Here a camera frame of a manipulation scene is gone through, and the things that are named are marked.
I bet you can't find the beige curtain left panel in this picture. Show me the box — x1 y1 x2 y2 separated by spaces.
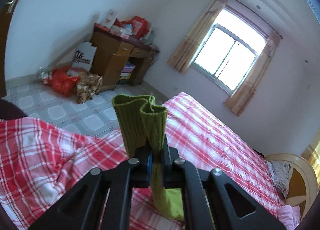
168 0 228 74

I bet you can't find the pink folded blanket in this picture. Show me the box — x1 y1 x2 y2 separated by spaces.
277 205 301 230

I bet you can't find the white bag on desk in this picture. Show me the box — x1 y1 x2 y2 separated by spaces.
101 9 117 29

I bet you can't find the beige curtain right panel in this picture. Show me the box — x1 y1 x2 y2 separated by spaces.
224 30 281 117

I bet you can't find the red plastic bag on floor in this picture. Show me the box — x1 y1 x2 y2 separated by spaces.
52 66 80 97

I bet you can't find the white printed paper bag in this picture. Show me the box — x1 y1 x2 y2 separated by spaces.
72 42 97 71

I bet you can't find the green knitted sweater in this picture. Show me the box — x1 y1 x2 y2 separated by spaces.
112 94 184 221

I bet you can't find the red gift bag on desk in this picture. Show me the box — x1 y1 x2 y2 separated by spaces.
120 16 149 39

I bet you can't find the beige curtain panel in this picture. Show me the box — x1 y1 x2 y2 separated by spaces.
224 30 281 117
168 0 228 74

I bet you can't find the brown wooden desk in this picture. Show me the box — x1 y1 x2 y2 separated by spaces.
90 23 159 91

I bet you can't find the brown patterned bag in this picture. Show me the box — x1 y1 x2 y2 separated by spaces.
75 72 103 104

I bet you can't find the cream wooden headboard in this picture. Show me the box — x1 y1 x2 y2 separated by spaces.
265 154 318 219

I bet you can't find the brown wooden door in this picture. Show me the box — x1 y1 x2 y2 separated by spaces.
0 0 18 97

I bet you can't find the striped grey pillow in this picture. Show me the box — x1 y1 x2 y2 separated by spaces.
267 160 291 199

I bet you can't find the window with white frame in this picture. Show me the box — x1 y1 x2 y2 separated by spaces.
194 9 266 94

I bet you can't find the red white plaid bedspread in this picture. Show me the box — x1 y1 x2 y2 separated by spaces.
1 93 283 229

